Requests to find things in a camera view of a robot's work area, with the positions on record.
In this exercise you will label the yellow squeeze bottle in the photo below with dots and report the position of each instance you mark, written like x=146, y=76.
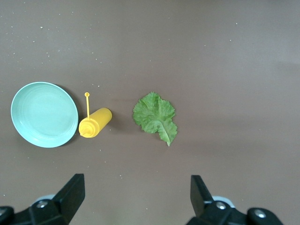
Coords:
x=97, y=123

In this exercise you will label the mint green plate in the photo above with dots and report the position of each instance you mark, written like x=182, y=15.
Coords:
x=44, y=114

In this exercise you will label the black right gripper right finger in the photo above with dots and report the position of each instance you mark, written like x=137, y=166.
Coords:
x=206, y=213

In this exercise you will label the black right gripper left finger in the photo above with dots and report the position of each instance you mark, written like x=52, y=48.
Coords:
x=63, y=206

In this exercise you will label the green lettuce leaf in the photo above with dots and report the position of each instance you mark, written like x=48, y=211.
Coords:
x=154, y=116

